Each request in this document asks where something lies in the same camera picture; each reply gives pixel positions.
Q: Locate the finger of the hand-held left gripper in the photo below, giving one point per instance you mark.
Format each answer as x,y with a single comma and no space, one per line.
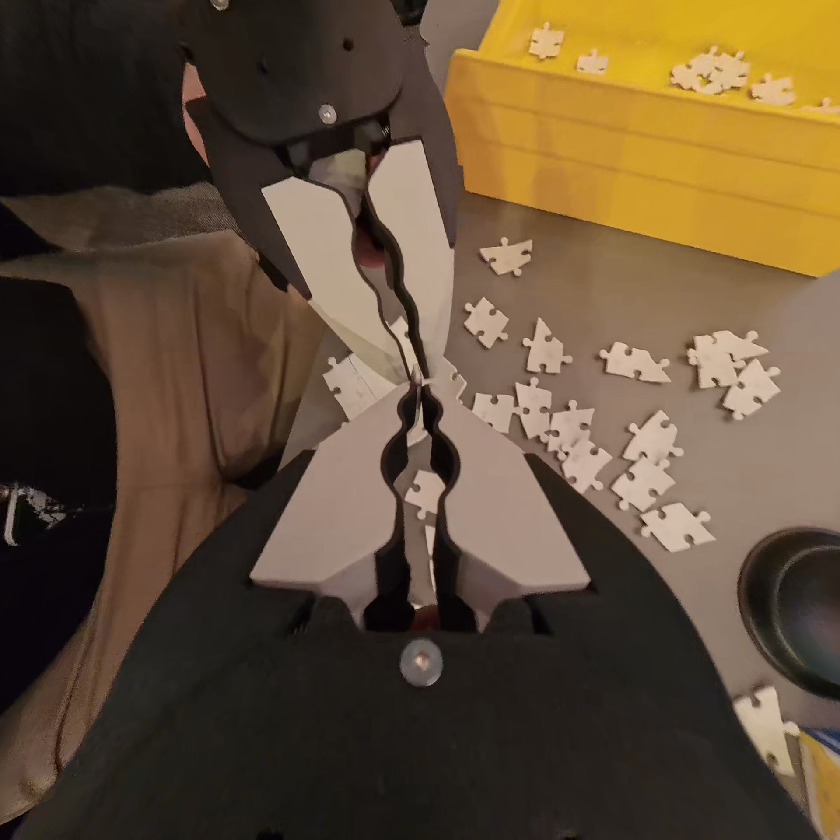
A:
315,243
420,229

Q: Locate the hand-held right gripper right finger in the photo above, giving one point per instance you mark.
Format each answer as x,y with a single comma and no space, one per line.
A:
512,525

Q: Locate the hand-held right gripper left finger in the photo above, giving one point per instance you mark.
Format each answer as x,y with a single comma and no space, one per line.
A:
315,525

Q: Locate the joined puzzle ball section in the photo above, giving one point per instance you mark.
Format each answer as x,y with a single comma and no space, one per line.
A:
354,394

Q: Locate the person's left forearm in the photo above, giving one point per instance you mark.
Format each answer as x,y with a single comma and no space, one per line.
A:
85,85

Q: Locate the black puzzle ball stand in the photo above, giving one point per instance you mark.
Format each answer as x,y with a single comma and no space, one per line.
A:
787,610

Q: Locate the heap of white puzzle pieces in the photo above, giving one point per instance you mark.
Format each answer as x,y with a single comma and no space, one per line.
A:
712,72

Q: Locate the blue puzzle box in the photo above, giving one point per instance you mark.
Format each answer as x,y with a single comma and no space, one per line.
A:
823,774

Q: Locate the person's left hand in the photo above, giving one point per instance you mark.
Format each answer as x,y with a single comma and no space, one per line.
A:
371,246

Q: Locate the person's tan trousers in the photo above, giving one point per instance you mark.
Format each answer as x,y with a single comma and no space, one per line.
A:
184,361

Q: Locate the yellow plastic bin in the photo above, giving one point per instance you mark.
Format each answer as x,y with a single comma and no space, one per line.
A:
623,151

